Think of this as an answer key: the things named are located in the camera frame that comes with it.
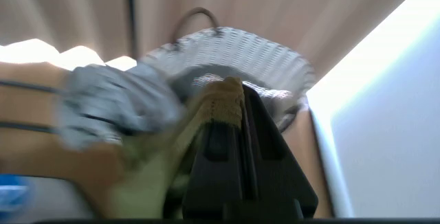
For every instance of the black clothes rack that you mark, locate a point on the black clothes rack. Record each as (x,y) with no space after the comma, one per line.
(130,11)

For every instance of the green shirt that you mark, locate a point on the green shirt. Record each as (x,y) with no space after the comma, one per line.
(220,100)

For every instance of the beige curtain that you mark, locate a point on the beige curtain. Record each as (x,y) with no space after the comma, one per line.
(275,4)

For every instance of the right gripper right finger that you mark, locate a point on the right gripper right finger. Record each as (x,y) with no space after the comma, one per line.
(275,169)

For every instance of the pale grey shorts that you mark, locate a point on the pale grey shorts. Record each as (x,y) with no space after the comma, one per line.
(110,100)

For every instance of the white laundry basket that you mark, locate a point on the white laundry basket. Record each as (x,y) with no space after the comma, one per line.
(240,45)

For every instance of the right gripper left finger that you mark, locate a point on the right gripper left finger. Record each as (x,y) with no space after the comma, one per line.
(213,169)

